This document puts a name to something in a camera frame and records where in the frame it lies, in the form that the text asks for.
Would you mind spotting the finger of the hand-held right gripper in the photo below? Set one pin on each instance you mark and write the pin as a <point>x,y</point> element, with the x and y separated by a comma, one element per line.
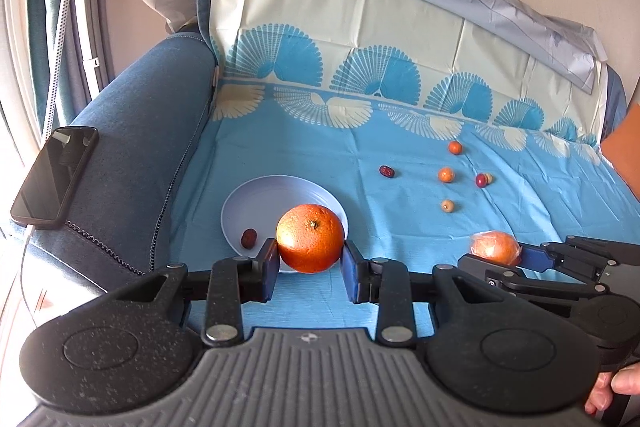
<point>534,257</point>
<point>487,274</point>

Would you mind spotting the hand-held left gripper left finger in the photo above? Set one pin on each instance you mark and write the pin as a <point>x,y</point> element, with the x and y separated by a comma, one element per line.
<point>270,268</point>

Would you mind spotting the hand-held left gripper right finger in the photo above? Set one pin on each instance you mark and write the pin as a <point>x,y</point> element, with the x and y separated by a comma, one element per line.
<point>351,277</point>

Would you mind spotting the plastic-wrapped orange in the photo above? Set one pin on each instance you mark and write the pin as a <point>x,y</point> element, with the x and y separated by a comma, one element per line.
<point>495,249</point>

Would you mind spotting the large bare orange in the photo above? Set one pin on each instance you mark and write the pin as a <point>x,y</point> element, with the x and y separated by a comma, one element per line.
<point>311,238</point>

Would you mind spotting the white round plate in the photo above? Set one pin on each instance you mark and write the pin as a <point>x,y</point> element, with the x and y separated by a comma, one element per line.
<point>272,199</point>

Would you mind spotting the person's right hand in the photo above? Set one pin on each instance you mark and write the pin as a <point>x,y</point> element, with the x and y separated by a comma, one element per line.
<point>625,382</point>

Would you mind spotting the red date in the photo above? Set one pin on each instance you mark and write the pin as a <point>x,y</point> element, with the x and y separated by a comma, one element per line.
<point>386,172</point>
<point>481,180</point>
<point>249,238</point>

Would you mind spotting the small orange kumquat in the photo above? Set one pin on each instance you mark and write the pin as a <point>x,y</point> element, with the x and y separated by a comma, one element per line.
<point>446,175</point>
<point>455,148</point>

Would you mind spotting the blue fan-print tablecloth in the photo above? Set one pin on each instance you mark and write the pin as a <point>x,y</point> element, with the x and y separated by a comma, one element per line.
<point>325,147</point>

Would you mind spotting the orange cushion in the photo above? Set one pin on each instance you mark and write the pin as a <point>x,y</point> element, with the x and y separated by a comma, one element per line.
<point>624,152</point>

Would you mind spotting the blue fabric sofa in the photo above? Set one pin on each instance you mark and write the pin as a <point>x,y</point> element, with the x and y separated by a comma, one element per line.
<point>130,132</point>

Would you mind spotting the black smartphone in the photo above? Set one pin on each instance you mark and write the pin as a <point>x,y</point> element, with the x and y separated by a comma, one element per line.
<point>55,177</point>

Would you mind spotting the white stand pole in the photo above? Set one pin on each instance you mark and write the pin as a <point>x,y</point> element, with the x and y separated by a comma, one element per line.
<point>90,42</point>

